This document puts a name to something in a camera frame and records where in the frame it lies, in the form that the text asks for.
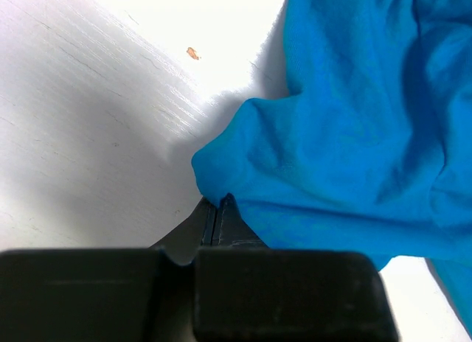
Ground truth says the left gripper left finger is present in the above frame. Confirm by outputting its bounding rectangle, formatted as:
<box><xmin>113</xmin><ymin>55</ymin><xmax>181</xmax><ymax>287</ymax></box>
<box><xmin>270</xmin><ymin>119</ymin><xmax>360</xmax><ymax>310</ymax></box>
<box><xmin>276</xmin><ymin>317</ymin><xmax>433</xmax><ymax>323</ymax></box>
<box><xmin>150</xmin><ymin>198</ymin><xmax>217</xmax><ymax>265</ymax></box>

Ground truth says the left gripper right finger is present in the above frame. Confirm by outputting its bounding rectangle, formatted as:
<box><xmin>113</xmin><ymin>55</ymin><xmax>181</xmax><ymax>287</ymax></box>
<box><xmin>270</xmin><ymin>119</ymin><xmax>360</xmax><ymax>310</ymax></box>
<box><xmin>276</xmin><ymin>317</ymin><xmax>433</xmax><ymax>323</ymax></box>
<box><xmin>213</xmin><ymin>194</ymin><xmax>266</xmax><ymax>248</ymax></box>

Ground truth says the blue t shirt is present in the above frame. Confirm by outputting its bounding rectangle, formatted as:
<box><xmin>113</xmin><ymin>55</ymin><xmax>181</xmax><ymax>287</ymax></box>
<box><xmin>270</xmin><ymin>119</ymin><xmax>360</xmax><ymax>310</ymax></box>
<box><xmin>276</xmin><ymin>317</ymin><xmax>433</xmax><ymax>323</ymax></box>
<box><xmin>192</xmin><ymin>0</ymin><xmax>471</xmax><ymax>329</ymax></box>

